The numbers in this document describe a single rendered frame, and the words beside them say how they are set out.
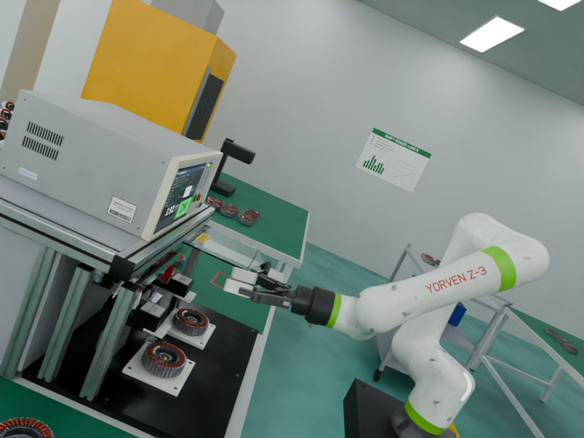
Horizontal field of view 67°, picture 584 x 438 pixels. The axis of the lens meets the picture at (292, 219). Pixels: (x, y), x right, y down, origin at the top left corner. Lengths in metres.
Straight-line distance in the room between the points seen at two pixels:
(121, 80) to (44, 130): 3.87
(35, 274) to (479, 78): 6.25
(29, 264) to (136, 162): 0.31
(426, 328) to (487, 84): 5.60
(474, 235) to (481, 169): 5.46
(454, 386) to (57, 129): 1.17
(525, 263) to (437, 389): 0.41
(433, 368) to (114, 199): 0.95
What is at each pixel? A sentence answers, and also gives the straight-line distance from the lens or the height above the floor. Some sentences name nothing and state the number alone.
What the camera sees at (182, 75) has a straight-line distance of 4.77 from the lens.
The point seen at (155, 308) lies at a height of 0.92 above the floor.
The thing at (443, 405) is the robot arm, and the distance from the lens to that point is 1.35.
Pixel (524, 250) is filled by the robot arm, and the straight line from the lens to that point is 1.23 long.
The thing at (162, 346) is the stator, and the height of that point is 0.82.
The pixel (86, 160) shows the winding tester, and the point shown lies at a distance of 1.10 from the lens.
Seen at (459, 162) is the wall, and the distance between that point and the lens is 6.66.
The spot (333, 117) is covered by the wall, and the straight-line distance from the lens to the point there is 6.37.
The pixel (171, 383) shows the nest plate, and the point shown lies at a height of 0.78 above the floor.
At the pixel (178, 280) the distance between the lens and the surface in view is 1.41.
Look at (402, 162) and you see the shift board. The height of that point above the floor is 1.62.
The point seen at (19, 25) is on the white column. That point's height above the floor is 1.27.
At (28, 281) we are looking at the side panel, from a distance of 1.08.
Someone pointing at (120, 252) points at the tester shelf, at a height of 1.11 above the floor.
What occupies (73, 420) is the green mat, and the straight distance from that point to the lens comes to 1.12.
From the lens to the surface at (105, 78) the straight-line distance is 5.06.
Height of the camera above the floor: 1.50
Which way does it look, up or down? 11 degrees down
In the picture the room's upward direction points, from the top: 25 degrees clockwise
